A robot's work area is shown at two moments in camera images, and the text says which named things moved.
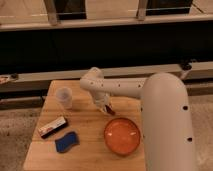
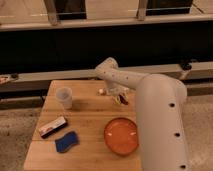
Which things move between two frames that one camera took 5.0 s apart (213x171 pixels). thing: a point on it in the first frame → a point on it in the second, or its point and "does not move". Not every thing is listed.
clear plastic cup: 64,98 does not move
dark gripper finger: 110,111 → 124,101
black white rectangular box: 53,127 does not move
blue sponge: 66,141 does not move
